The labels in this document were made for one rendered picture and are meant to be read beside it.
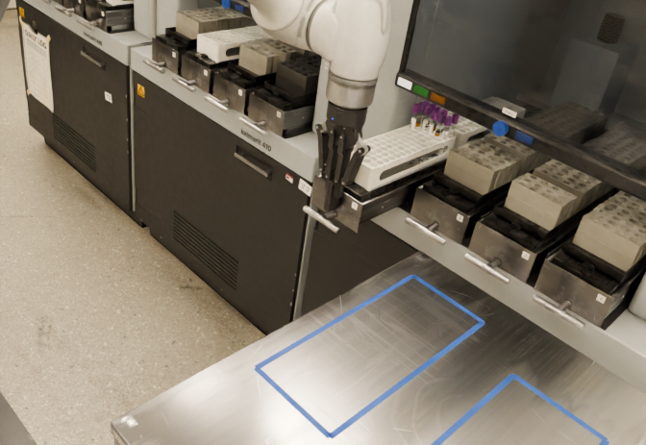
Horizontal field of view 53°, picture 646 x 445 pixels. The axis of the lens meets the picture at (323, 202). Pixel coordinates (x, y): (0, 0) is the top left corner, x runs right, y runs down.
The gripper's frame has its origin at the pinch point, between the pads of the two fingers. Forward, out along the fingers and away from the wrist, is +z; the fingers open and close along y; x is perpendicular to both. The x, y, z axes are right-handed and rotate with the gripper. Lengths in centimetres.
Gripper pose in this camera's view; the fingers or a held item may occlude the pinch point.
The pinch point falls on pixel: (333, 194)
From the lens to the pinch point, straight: 131.1
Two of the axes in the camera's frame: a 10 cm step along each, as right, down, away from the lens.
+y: -7.0, -4.5, 5.5
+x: -7.0, 2.9, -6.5
